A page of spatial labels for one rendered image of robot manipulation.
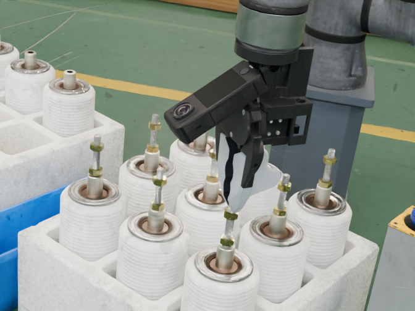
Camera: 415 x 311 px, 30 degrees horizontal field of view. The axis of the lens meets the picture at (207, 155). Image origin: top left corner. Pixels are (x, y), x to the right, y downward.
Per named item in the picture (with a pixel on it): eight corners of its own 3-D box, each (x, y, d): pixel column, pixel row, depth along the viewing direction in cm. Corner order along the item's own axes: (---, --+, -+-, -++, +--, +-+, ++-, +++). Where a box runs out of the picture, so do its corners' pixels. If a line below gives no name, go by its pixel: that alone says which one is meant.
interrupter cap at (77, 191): (97, 176, 115) (97, 172, 115) (131, 197, 111) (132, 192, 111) (57, 191, 110) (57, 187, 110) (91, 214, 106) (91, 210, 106)
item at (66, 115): (70, 156, 158) (73, 73, 150) (101, 174, 152) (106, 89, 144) (31, 170, 151) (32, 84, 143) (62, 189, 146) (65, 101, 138)
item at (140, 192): (102, 270, 125) (108, 171, 116) (129, 241, 133) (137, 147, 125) (156, 289, 122) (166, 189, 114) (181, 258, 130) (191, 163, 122)
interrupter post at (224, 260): (225, 274, 97) (228, 253, 95) (210, 266, 98) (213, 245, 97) (236, 267, 99) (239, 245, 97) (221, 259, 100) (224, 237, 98)
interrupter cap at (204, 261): (230, 293, 94) (230, 288, 93) (181, 266, 97) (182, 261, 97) (264, 267, 99) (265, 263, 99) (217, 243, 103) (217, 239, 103)
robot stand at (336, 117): (263, 179, 173) (283, 52, 159) (346, 194, 171) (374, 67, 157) (252, 221, 156) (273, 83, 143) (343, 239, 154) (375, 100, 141)
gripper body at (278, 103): (306, 150, 90) (324, 52, 85) (240, 158, 86) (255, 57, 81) (273, 123, 96) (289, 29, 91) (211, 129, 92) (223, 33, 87)
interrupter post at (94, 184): (95, 188, 112) (96, 168, 111) (106, 195, 111) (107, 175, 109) (82, 193, 111) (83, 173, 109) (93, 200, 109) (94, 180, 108)
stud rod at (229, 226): (220, 253, 97) (227, 201, 94) (225, 250, 98) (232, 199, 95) (226, 256, 97) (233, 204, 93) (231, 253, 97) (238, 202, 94)
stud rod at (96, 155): (97, 185, 109) (99, 137, 106) (90, 183, 109) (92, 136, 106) (99, 181, 110) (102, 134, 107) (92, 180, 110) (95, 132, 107)
